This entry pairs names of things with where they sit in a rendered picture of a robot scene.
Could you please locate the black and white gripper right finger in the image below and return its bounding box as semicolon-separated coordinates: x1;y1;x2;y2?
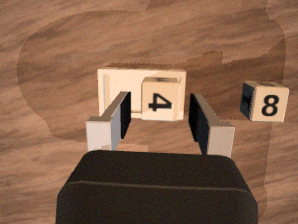
188;93;235;158

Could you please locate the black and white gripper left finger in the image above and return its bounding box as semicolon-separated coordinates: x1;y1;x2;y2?
86;91;131;152

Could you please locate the beige cube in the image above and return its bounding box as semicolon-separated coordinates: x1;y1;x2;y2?
140;77;181;121
240;81;289;123

